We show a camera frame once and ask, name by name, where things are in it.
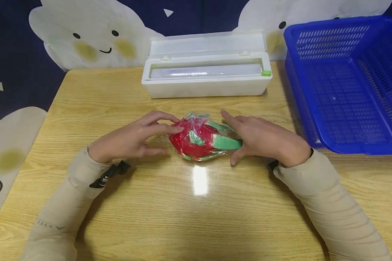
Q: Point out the cling film roll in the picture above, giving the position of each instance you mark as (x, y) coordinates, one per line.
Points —
(205, 71)

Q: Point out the person's right index finger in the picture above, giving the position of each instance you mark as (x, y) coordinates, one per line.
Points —
(231, 117)

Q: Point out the person's left forearm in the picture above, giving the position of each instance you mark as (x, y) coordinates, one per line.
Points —
(68, 210)

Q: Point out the black wrist band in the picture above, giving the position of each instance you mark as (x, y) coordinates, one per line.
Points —
(273, 165)
(109, 174)

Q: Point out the person's right thumb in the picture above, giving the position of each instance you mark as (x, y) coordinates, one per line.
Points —
(238, 158)

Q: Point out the person's left hand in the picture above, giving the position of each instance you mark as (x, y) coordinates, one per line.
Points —
(127, 139)

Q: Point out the person's right hand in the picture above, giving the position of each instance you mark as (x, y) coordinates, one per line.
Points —
(271, 139)

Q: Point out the film-wrapped red dragon fruit toy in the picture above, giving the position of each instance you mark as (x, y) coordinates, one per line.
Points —
(199, 139)

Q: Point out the person's left thumb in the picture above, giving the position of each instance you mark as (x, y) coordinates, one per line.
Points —
(156, 151)

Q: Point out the person's left middle finger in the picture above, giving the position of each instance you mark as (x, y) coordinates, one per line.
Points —
(163, 115)

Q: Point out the white cling film dispenser box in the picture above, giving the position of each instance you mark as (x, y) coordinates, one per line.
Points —
(205, 85)

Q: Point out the person's left index finger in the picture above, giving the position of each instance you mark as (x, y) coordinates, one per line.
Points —
(168, 129)

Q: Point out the blue plastic basket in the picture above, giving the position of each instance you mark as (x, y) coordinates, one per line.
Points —
(349, 87)

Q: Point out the person's right forearm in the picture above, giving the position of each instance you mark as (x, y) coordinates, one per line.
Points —
(330, 206)

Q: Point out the green slide cutter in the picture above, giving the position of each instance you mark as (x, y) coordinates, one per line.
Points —
(266, 73)

